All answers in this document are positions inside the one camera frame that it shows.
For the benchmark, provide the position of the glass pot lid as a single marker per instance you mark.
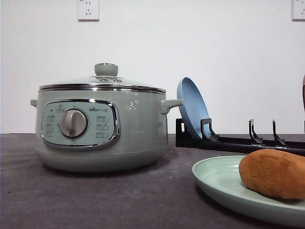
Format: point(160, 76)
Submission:
point(105, 79)

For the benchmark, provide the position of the green plate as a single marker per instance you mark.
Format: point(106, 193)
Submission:
point(219, 176)

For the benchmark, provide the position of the brown potato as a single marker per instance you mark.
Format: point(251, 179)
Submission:
point(274, 172)

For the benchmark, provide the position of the blue plate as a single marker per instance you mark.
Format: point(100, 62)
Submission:
point(193, 108)

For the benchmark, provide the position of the green electric steamer pot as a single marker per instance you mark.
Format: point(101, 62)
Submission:
point(102, 128)

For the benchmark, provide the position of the black plate rack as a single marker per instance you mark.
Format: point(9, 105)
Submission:
point(210, 140)

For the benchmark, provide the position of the grey felt table mat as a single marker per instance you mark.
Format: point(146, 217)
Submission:
point(36, 194)

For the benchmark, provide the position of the white wall socket left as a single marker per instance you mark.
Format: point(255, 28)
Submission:
point(88, 11)

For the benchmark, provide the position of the white wall socket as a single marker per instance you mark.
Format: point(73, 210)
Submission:
point(297, 11)
point(88, 11)

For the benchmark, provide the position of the white wall socket right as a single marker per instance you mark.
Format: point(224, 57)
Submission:
point(297, 11)

